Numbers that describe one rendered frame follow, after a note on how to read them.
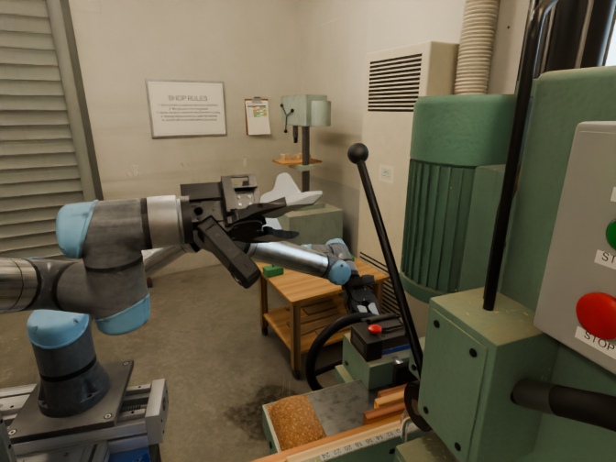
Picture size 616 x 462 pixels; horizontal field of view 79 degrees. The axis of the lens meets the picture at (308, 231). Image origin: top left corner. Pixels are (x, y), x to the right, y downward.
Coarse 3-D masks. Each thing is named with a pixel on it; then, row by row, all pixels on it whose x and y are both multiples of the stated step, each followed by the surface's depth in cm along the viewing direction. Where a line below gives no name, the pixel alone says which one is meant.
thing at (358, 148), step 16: (352, 160) 60; (368, 176) 59; (368, 192) 58; (384, 240) 55; (384, 256) 55; (400, 288) 53; (400, 304) 53; (416, 336) 51; (416, 352) 50; (416, 368) 51; (416, 384) 48; (416, 400) 48; (416, 416) 48; (448, 448) 46
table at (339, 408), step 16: (336, 368) 93; (352, 384) 83; (320, 400) 79; (336, 400) 79; (352, 400) 79; (368, 400) 79; (320, 416) 75; (336, 416) 75; (352, 416) 75; (272, 432) 71; (336, 432) 71; (272, 448) 71
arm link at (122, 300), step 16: (64, 272) 54; (80, 272) 53; (96, 272) 50; (112, 272) 50; (128, 272) 52; (144, 272) 55; (64, 288) 52; (80, 288) 52; (96, 288) 51; (112, 288) 51; (128, 288) 52; (144, 288) 55; (64, 304) 53; (80, 304) 52; (96, 304) 52; (112, 304) 52; (128, 304) 53; (144, 304) 55; (96, 320) 53; (112, 320) 52; (128, 320) 53; (144, 320) 55
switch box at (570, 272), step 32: (576, 128) 25; (608, 128) 23; (576, 160) 25; (608, 160) 23; (576, 192) 25; (608, 192) 24; (576, 224) 26; (608, 224) 24; (576, 256) 26; (544, 288) 29; (576, 288) 26; (608, 288) 24; (544, 320) 29; (576, 320) 26
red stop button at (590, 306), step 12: (588, 300) 24; (600, 300) 24; (612, 300) 23; (576, 312) 26; (588, 312) 24; (600, 312) 24; (612, 312) 23; (588, 324) 25; (600, 324) 24; (612, 324) 23; (600, 336) 24; (612, 336) 24
